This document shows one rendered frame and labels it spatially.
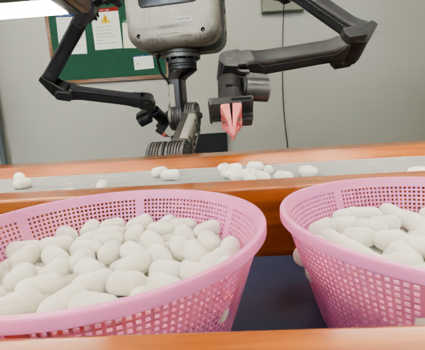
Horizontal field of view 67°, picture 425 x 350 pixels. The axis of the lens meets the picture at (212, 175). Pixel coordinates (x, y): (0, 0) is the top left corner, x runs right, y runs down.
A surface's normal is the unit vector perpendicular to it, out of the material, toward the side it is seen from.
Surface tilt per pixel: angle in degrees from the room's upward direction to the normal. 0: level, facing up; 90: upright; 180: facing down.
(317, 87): 90
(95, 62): 90
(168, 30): 90
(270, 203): 90
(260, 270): 0
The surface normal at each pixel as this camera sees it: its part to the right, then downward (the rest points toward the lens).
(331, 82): 0.00, 0.17
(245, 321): -0.06, -0.98
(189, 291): 0.56, 0.11
